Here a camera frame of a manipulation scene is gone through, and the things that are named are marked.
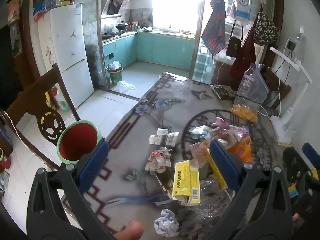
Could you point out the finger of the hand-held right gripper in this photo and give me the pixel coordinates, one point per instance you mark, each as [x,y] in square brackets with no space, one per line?
[293,163]
[310,152]

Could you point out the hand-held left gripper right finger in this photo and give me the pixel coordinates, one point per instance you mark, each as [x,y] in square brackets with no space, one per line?
[225,166]

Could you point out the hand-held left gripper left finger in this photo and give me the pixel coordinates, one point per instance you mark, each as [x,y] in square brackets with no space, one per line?
[93,163]

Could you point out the orange snack packet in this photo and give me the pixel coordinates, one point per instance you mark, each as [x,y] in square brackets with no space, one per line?
[241,148]

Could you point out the red bin with green rim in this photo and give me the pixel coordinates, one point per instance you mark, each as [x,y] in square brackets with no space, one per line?
[77,142]

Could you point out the beige wrapper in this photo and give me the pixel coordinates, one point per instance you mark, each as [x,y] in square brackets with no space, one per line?
[200,150]

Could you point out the clear plastic packaging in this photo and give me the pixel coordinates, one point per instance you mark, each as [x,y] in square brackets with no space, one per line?
[212,205]

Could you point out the pink wrapper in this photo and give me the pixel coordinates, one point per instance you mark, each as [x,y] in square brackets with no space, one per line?
[223,123]

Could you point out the blue and white wrapper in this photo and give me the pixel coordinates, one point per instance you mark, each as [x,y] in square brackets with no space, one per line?
[198,131]

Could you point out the large yellow medicine box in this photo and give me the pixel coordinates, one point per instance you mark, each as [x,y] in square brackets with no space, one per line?
[182,180]

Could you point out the red and white paper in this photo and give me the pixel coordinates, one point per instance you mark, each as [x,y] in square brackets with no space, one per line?
[158,158]

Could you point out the small black shoulder bag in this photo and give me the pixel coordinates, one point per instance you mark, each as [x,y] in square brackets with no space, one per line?
[233,47]

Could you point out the person's right hand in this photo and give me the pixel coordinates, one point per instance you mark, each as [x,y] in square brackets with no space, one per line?
[295,218]

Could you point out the person's left hand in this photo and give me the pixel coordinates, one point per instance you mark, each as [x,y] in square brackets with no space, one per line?
[128,231]

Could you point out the white desk lamp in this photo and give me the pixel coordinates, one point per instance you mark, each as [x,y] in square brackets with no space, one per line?
[282,127]

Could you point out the floral table cover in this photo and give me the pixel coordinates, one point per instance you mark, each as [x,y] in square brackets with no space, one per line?
[140,130]

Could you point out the clear bag of yellow snacks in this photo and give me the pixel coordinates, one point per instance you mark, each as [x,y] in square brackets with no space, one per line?
[245,112]

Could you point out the green plastic bottle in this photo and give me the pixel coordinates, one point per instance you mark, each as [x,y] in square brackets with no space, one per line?
[63,103]

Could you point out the dark patterned packet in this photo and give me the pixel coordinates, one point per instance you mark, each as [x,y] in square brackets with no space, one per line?
[223,92]

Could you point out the yellow container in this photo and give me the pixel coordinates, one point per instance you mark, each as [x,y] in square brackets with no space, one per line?
[50,98]

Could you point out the clear bottle with purple cap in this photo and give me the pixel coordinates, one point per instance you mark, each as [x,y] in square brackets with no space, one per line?
[246,83]

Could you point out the white plastic bag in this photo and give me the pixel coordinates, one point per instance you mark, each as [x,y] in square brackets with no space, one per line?
[126,85]

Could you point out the carved dark wooden chair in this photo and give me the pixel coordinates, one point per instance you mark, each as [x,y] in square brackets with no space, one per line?
[32,100]

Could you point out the red mug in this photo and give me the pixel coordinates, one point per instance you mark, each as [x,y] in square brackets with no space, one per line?
[5,162]

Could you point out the green kitchen waste bin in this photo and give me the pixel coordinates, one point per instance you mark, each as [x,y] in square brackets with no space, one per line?
[115,76]

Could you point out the patterned glass sliding door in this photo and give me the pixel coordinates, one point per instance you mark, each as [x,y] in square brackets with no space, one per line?
[202,65]

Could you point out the dark red garment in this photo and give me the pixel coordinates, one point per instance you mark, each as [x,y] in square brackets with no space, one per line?
[243,60]

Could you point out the white refrigerator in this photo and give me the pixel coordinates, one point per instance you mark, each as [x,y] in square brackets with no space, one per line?
[67,55]

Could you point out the dark bag with letters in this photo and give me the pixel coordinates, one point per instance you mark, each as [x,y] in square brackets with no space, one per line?
[266,30]

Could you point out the teal kitchen base cabinets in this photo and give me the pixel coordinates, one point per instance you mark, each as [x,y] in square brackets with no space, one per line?
[155,48]

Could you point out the plaid hanging towel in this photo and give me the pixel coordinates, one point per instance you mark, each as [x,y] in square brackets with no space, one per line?
[215,27]

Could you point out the black wok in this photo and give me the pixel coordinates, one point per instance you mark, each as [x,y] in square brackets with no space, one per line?
[122,26]

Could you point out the dark wooden cabinet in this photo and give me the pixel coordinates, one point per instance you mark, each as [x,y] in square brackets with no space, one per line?
[15,42]

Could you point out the silver range hood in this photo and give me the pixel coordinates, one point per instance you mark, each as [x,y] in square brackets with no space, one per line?
[113,6]

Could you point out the white blue cartoon bag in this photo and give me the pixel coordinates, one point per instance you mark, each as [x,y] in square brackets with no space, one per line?
[242,5]

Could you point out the pile of clothes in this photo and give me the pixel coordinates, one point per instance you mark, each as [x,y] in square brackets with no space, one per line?
[41,1]

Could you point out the wall socket with chargers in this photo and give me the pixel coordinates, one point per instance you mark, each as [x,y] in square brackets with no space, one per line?
[291,45]

